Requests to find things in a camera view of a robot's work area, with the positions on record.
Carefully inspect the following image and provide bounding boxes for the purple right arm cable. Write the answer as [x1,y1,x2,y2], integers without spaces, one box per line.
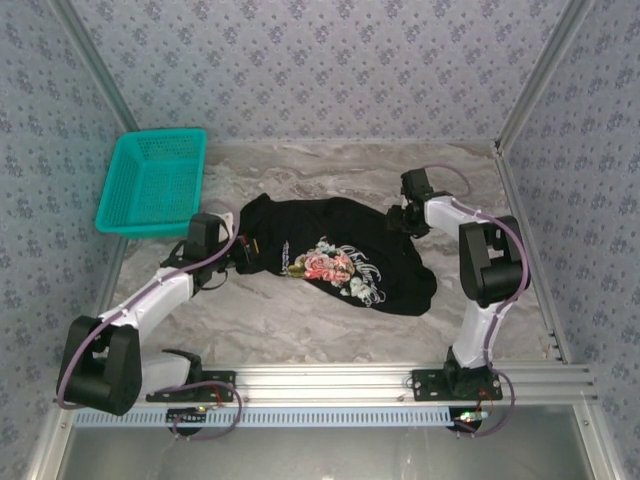
[423,162,531,440]

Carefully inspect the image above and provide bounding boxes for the aluminium corner post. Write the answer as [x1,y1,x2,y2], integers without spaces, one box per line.
[49,0,144,134]
[492,0,599,157]

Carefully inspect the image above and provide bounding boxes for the aluminium frame bar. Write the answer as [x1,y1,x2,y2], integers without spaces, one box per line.
[571,403,619,480]
[24,404,76,480]

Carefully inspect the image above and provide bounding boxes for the teal plastic mesh basket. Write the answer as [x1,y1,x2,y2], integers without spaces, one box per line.
[93,127,209,240]

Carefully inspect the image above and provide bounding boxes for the wide aluminium frame rail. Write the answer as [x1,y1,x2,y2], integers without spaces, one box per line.
[53,363,600,407]

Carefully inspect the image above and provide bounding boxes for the grey metal panel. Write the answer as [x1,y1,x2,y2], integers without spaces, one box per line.
[64,427,596,480]

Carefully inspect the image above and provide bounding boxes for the aluminium table side rail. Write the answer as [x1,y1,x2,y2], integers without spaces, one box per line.
[493,149,574,366]
[74,234,132,369]

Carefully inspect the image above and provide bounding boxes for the white slotted cable duct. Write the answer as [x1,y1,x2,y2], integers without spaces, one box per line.
[71,405,457,430]

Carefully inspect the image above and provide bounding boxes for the small black controller board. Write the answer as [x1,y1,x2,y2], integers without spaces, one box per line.
[166,407,209,431]
[447,407,490,435]

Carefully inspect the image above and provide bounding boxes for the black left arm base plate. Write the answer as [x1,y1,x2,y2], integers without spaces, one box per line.
[145,368,237,403]

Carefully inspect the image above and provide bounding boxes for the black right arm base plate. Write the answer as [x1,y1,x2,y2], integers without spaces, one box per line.
[410,368,504,403]

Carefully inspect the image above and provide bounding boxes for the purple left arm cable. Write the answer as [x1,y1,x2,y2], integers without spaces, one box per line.
[54,199,243,443]

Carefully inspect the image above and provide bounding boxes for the black floral print t-shirt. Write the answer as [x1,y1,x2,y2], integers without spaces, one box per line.
[233,194,440,318]

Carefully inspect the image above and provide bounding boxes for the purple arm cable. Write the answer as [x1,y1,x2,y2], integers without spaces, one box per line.
[423,162,531,440]
[54,199,243,443]

